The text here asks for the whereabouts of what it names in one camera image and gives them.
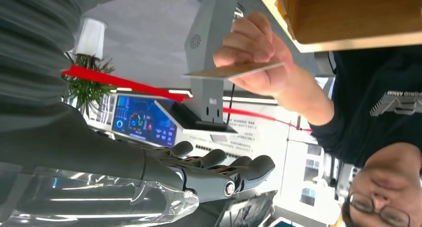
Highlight blue dashboard display screen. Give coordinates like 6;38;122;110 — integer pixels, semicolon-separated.
111;95;179;149

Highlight red barrier belt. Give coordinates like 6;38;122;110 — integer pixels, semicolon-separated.
62;65;312;133

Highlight person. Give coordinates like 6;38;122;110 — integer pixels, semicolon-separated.
212;11;422;227

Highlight dark background screen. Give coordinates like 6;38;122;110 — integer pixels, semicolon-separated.
214;190;278;227

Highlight grey kiosk stand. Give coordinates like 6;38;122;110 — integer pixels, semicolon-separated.
155;0;246;134

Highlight cardboard divided box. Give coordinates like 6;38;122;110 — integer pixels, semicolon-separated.
276;0;422;45

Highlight black framed glasses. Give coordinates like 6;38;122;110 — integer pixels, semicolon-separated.
342;192;411;227

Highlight black kiosk cable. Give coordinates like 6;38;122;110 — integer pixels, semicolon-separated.
226;84;236;126

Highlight potted plant white pot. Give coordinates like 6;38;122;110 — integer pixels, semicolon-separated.
64;18;116;115

